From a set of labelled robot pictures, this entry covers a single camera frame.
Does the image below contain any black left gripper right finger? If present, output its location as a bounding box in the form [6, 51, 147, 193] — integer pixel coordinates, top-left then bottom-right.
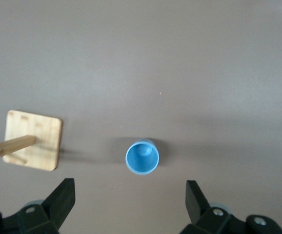
[180, 180, 282, 234]

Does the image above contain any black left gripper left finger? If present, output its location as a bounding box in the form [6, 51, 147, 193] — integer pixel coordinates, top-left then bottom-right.
[0, 178, 76, 234]

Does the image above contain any blue plastic cup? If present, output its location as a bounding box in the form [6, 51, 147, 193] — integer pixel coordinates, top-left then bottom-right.
[125, 138, 160, 176]

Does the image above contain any wooden cup rack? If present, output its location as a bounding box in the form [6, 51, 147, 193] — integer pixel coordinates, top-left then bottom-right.
[0, 110, 63, 172]

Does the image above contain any brown table mat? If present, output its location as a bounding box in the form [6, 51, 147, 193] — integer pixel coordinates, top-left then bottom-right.
[0, 0, 282, 234]

